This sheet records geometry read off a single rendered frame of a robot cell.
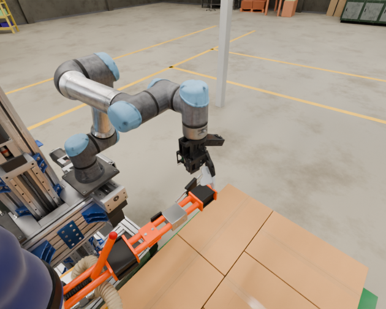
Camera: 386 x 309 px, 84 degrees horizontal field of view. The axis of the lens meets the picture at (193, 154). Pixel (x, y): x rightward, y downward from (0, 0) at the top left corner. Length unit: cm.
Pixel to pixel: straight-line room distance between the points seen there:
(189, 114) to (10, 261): 46
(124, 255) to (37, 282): 24
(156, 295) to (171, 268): 16
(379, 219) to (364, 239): 33
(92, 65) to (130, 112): 40
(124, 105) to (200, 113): 19
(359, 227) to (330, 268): 110
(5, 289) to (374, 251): 249
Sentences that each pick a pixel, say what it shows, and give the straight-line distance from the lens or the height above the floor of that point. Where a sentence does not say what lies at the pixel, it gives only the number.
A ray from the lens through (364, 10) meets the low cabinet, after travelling 1235.
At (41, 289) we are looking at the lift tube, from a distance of 61.
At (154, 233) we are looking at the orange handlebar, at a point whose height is 124.
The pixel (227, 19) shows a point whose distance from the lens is 354.
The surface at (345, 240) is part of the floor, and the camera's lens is 251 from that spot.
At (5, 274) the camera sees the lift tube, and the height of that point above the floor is 151.
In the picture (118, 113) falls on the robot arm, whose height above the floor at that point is 164.
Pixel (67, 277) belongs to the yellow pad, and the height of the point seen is 112.
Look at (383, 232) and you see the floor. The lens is 276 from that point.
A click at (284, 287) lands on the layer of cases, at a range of 149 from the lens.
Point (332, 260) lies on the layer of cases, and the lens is 167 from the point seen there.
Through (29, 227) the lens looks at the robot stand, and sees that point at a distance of 137.
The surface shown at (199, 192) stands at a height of 125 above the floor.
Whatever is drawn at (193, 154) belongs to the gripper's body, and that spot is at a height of 146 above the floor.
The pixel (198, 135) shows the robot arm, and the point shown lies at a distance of 61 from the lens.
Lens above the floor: 189
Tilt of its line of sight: 41 degrees down
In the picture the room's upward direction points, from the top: 2 degrees counter-clockwise
